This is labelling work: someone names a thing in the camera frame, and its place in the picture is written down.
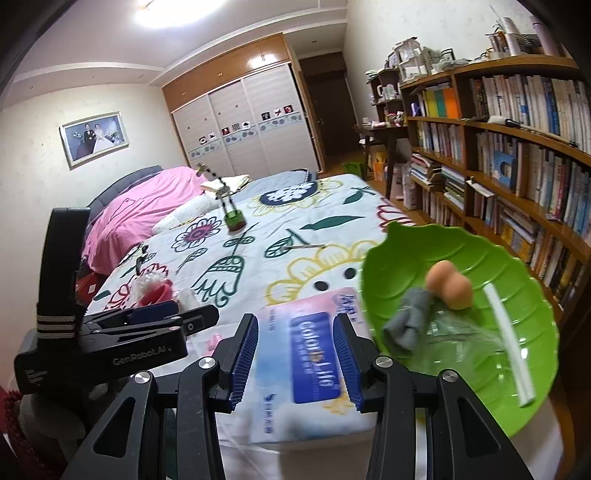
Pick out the white paper towel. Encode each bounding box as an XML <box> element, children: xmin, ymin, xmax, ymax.
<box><xmin>483</xmin><ymin>283</ymin><xmax>536</xmax><ymax>407</ymax></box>

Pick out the framed wedding photo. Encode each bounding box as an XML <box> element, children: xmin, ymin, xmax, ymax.
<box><xmin>59</xmin><ymin>111</ymin><xmax>129</xmax><ymax>169</ymax></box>

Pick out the wooden bookshelf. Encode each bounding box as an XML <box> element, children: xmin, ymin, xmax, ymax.
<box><xmin>366</xmin><ymin>38</ymin><xmax>591</xmax><ymax>324</ymax></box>

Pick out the white pillow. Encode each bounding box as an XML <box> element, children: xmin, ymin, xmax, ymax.
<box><xmin>151</xmin><ymin>194</ymin><xmax>218</xmax><ymax>235</ymax></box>

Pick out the dark wooden door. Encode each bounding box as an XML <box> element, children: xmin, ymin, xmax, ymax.
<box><xmin>301</xmin><ymin>52</ymin><xmax>359</xmax><ymax>158</ymax></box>

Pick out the grey felt cloth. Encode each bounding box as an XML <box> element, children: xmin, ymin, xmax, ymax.
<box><xmin>382</xmin><ymin>287</ymin><xmax>434</xmax><ymax>354</ymax></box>

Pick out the clear barcode plastic bag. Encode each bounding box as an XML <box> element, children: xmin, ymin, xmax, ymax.
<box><xmin>410</xmin><ymin>303</ymin><xmax>505</xmax><ymax>380</ymax></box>

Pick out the cotton swabs plastic bag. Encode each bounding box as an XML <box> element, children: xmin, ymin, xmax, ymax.
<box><xmin>130</xmin><ymin>271</ymin><xmax>167</xmax><ymax>304</ymax></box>

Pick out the orange makeup sponge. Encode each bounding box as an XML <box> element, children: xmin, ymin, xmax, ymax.
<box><xmin>425</xmin><ymin>260</ymin><xmax>474</xmax><ymax>310</ymax></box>

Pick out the wooden cotton swab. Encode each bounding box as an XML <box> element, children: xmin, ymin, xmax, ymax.
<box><xmin>283</xmin><ymin>244</ymin><xmax>328</xmax><ymax>251</ymax></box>

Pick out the red box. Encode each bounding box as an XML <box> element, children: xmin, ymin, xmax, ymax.
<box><xmin>75</xmin><ymin>272</ymin><xmax>107</xmax><ymax>306</ymax></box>

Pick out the dark bed headboard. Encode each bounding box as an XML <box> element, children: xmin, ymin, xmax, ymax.
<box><xmin>88</xmin><ymin>165</ymin><xmax>163</xmax><ymax>225</ymax></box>

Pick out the green stool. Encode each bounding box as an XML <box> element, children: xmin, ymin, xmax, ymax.
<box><xmin>342</xmin><ymin>161</ymin><xmax>366</xmax><ymax>179</ymax></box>

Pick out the pink foam tube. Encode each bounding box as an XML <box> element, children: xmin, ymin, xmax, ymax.
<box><xmin>137</xmin><ymin>280</ymin><xmax>173</xmax><ymax>307</ymax></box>

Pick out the wooden desk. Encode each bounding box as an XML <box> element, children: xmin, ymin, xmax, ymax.
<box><xmin>353</xmin><ymin>125</ymin><xmax>409</xmax><ymax>198</ymax></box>

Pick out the tissue pack blue label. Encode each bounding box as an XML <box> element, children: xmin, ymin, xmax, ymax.
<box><xmin>245</xmin><ymin>287</ymin><xmax>375</xmax><ymax>448</ymax></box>

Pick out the floral bed sheet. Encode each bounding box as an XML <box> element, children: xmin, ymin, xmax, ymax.
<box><xmin>82</xmin><ymin>172</ymin><xmax>565</xmax><ymax>480</ymax></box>

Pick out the striped giraffe toy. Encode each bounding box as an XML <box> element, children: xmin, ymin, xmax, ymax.
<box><xmin>197</xmin><ymin>163</ymin><xmax>246</xmax><ymax>233</ymax></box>

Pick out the white sliding wardrobe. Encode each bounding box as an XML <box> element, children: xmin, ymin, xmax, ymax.
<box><xmin>162</xmin><ymin>34</ymin><xmax>325</xmax><ymax>179</ymax></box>

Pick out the pink flower sponge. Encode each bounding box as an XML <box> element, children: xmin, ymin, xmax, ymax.
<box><xmin>206</xmin><ymin>333</ymin><xmax>223</xmax><ymax>356</ymax></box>

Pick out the pink blanket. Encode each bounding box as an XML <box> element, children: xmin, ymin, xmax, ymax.
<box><xmin>82</xmin><ymin>166</ymin><xmax>205</xmax><ymax>276</ymax></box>

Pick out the green leaf tray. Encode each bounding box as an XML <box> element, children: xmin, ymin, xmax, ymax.
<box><xmin>361</xmin><ymin>222</ymin><xmax>559</xmax><ymax>436</ymax></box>

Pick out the folded cream towel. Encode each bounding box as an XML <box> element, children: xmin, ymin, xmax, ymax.
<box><xmin>201</xmin><ymin>175</ymin><xmax>252</xmax><ymax>193</ymax></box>

